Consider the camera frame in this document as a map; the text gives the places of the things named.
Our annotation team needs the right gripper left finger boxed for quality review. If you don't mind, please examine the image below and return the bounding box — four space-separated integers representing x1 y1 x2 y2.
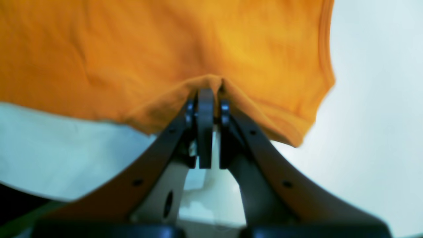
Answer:
31 89 214 238

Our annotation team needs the orange t-shirt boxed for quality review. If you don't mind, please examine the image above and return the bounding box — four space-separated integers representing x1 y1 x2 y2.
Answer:
0 0 335 147

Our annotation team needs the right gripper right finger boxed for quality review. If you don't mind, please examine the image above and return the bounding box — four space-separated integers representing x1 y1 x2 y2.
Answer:
219 99 391 238

